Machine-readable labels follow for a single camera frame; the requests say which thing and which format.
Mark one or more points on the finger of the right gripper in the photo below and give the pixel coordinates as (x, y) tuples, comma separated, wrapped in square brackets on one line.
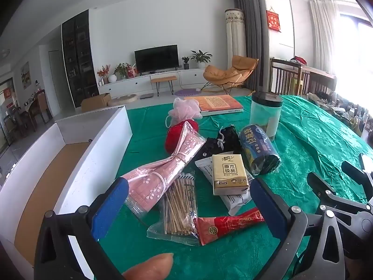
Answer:
[(328, 196), (361, 177)]

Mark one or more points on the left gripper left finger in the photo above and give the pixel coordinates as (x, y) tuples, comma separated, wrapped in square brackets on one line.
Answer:
[(54, 255)]

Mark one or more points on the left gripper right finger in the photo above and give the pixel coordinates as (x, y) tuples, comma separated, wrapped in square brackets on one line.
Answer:
[(309, 243)]

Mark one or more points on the blue garbage bag roll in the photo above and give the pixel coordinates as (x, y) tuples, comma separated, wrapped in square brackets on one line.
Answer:
[(259, 151)]

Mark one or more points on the yellow tissue packet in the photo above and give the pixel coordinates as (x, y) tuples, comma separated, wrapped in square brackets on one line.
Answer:
[(229, 175)]

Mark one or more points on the pink floral mask pack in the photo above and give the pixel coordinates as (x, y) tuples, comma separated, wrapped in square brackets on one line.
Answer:
[(148, 183)]

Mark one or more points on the person's left hand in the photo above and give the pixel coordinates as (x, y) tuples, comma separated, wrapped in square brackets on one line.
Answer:
[(157, 267)]

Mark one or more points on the green satin tablecloth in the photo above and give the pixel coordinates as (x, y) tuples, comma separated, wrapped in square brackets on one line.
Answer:
[(308, 140)]

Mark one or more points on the red sachet packet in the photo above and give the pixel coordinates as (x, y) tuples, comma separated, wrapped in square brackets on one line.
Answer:
[(210, 229)]

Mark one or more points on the clear jar black lid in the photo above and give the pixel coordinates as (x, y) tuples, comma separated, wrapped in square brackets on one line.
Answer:
[(265, 112)]

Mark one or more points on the black lace fabric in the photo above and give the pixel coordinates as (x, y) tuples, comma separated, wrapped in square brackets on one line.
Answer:
[(227, 140)]

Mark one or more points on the white cardboard box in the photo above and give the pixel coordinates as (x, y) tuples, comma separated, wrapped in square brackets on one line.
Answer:
[(68, 166)]

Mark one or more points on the wooden slatted bench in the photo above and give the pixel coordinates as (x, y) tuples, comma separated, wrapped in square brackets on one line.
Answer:
[(291, 78)]

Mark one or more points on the bag of wooden sticks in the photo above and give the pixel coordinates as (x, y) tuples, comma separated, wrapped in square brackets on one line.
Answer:
[(178, 213)]

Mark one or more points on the orange hardcover book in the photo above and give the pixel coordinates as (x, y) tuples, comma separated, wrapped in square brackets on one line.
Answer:
[(217, 104)]

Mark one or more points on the orange rocking lounge chair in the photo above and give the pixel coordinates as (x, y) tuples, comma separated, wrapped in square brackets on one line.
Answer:
[(242, 68)]

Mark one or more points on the red yarn ball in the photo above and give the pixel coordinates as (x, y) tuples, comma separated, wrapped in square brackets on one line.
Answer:
[(174, 133)]

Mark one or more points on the wooden dining chair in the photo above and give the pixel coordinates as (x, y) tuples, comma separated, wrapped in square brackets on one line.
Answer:
[(38, 107)]

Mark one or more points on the pink mesh bath pouf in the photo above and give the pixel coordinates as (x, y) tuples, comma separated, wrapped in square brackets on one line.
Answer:
[(183, 110)]

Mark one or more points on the white sheer curtain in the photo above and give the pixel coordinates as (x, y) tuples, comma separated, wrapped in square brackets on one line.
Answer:
[(325, 14)]

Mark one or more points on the brown cardboard box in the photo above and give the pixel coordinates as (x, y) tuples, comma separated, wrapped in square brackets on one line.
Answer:
[(96, 102)]

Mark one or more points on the purple round floor mat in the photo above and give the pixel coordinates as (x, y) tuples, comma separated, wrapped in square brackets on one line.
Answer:
[(187, 92)]

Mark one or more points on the beige pet bed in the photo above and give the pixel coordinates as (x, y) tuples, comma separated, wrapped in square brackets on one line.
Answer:
[(123, 100)]

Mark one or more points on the green potted plant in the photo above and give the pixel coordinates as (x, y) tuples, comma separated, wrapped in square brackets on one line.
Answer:
[(202, 59)]

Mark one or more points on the small wooden bench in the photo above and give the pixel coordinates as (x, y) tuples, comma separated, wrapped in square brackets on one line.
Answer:
[(158, 81)]

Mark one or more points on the covered standing air conditioner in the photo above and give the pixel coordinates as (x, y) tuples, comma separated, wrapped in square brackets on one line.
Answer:
[(235, 33)]

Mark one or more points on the round white vase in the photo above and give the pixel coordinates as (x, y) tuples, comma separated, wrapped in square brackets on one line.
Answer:
[(112, 78)]

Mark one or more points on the small dark potted plant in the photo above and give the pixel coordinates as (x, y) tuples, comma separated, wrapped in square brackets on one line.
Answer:
[(186, 60)]

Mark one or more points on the red flowers in vase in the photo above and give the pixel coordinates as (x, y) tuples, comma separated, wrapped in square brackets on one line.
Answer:
[(103, 74)]

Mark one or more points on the grey curtain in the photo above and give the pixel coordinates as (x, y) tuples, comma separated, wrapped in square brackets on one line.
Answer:
[(257, 41)]

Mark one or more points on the white TV cabinet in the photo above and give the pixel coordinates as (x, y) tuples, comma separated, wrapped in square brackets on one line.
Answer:
[(141, 85)]

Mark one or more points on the leafy plant with red pot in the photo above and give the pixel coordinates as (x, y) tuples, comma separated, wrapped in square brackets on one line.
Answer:
[(125, 70)]

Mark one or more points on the black flat television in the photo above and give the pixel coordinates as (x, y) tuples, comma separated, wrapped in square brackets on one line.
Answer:
[(157, 58)]

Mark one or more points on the black glass display cabinet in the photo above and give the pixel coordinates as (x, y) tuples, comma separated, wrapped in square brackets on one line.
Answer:
[(77, 56)]

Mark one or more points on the red wall calendar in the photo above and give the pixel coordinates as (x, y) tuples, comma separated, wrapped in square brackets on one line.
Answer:
[(273, 20)]

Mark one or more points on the framed wall painting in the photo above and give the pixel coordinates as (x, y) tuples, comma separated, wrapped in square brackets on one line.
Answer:
[(25, 75)]

